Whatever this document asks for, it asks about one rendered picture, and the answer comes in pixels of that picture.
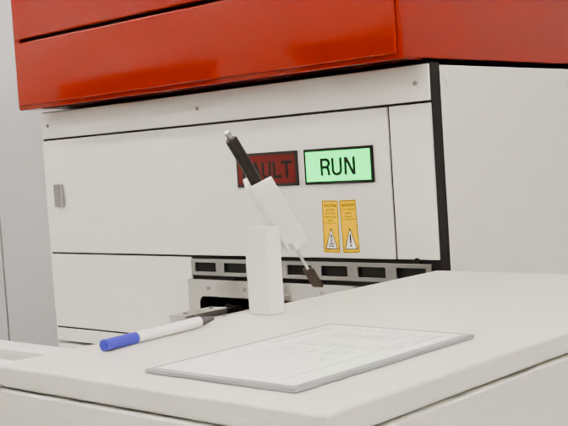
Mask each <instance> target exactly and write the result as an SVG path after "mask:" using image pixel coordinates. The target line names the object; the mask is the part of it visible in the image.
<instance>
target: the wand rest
mask: <svg viewBox="0 0 568 426"><path fill-rule="evenodd" d="M243 183H244V187H245V189H246V191H247V192H248V195H249V197H250V198H251V200H252V201H253V202H254V205H255V207H256V208H257V210H258V212H259V213H260V215H261V216H262V218H263V220H264V222H265V224H266V226H267V227H246V228H244V239H245V252H246V264H247V277H248V301H249V312H250V313H251V314H267V315H273V314H279V313H283V312H285V309H284V296H283V283H282V270H281V251H283V250H285V249H287V251H289V250H297V249H298V248H299V246H300V245H301V244H303V243H306V242H307V241H308V240H307V238H306V237H305V235H304V234H303V231H302V229H301V228H300V226H299V225H298V222H297V221H296V219H295V217H294V215H293V214H292V212H291V210H290V209H289V207H288V205H287V203H286V201H285V200H284V198H283V197H282V195H281V192H280V190H279V189H278V187H277V186H276V184H275V182H274V180H273V178H272V177H271V176H270V177H268V178H266V179H264V180H262V181H260V182H259V183H256V184H255V185H253V186H251V184H250V183H249V181H248V179H247V178H245V179H244V180H243Z"/></svg>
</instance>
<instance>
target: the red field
mask: <svg viewBox="0 0 568 426"><path fill-rule="evenodd" d="M249 159H250V160H251V161H252V163H253V165H254V167H255V169H256V170H257V172H258V174H259V175H260V177H261V179H262V180H264V179H266V178H268V177H270V176H271V177H272V178H273V180H274V182H275V183H295V182H296V173H295V160H294V153H292V154H280V155H267V156H249ZM245 178H246V176H245V175H244V173H243V171H242V169H241V167H240V166H239V165H238V179H239V185H244V183H243V180H244V179H245Z"/></svg>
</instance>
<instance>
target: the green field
mask: <svg viewBox="0 0 568 426"><path fill-rule="evenodd" d="M305 159H306V173H307V182H324V181H344V180H364V179H371V169H370V155H369V148H367V149H354V150H330V151H317V152H305Z"/></svg>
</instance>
